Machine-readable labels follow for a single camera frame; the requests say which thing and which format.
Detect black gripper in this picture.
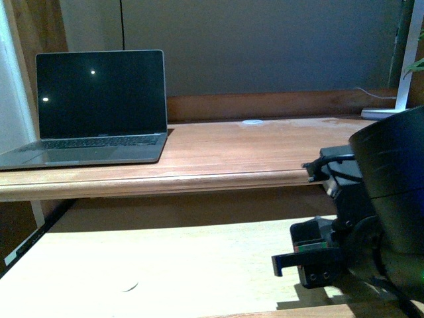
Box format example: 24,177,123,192
272,160,381,289

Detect white round desk grommet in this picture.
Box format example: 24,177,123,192
242,119,263,125

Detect wooden pull-out keyboard tray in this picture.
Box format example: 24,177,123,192
0,198,424,318

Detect green plant leaves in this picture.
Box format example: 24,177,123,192
403,28,424,79

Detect white desk lamp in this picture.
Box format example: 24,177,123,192
361,1,423,121

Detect grey open laptop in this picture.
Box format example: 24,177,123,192
1,50,168,171

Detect white lamp cable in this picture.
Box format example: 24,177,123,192
353,87,398,100

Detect black hanging cable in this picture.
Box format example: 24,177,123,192
119,0,126,51

